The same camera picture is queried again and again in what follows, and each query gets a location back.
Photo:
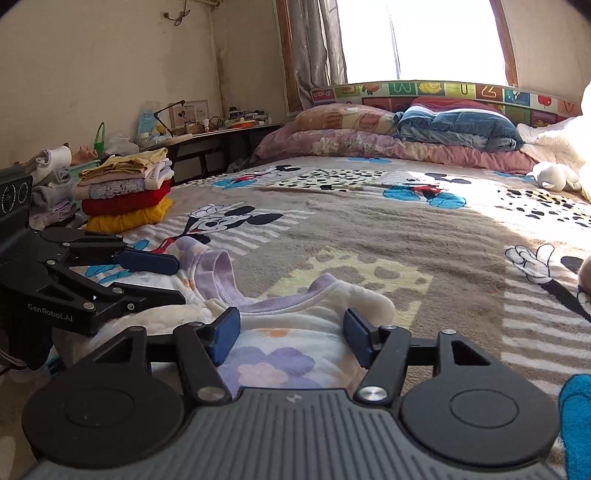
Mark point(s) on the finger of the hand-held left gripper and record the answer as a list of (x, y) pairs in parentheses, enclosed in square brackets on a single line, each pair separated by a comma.
[(138, 297), (147, 262)]

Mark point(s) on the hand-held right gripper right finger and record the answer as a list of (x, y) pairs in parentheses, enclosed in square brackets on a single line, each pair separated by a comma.
[(358, 337)]

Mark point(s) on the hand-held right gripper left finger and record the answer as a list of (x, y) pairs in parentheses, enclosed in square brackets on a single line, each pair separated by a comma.
[(226, 334)]

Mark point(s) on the white floral padded garment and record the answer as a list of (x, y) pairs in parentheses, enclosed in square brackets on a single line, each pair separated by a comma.
[(286, 323)]

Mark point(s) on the pile of grey clothes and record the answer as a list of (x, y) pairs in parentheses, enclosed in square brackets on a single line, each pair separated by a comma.
[(51, 198)]

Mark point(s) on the yellow folded sweater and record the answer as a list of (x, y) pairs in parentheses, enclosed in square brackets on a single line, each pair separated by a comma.
[(129, 219)]

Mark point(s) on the red folded sweater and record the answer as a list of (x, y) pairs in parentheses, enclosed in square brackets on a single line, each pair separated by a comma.
[(129, 202)]

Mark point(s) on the lavender printed folded garment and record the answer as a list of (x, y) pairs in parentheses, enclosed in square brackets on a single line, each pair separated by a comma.
[(115, 188)]

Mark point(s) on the pale yellow folded garment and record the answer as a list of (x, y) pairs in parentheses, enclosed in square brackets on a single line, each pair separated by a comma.
[(124, 161)]

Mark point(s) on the cartoon printed blanket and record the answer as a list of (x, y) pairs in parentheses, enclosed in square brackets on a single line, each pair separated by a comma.
[(392, 230)]

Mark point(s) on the teal plastic basket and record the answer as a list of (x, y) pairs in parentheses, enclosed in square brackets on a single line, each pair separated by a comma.
[(90, 165)]

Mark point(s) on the white plastic bag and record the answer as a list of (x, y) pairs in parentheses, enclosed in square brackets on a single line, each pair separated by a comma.
[(120, 143)]

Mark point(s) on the green bag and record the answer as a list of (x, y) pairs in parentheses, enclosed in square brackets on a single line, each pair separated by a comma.
[(99, 138)]

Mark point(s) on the black desk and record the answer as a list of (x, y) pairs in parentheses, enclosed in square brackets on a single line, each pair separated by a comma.
[(207, 143)]

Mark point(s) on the blue white packet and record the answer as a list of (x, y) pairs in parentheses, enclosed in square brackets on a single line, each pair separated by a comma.
[(147, 122)]

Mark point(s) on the black desk lamp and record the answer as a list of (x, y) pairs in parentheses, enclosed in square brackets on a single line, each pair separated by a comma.
[(162, 117)]

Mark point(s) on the white picture board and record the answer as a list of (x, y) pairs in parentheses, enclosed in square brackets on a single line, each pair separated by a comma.
[(191, 113)]

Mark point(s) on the long pink floral pillow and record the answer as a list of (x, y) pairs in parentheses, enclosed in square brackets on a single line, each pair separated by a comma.
[(369, 147)]

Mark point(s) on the yellow cartoon pillow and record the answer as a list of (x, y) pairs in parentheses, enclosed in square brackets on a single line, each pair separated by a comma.
[(346, 117)]

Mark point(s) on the blue folded quilt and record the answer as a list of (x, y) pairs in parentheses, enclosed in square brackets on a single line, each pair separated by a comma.
[(457, 127)]

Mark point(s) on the beige folded garment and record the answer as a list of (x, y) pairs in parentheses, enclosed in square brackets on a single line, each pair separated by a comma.
[(586, 281)]

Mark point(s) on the white plush toy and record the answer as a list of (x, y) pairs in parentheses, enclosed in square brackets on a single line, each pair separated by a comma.
[(554, 177)]

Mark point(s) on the colourful alphabet play mat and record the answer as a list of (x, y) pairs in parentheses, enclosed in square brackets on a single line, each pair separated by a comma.
[(461, 87)]

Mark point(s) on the grey curtain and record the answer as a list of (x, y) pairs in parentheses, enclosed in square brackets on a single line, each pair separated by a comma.
[(314, 46)]

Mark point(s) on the white quilt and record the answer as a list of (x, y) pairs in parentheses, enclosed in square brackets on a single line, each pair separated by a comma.
[(563, 138)]

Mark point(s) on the window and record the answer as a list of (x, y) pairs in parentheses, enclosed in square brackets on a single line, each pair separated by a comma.
[(425, 41)]

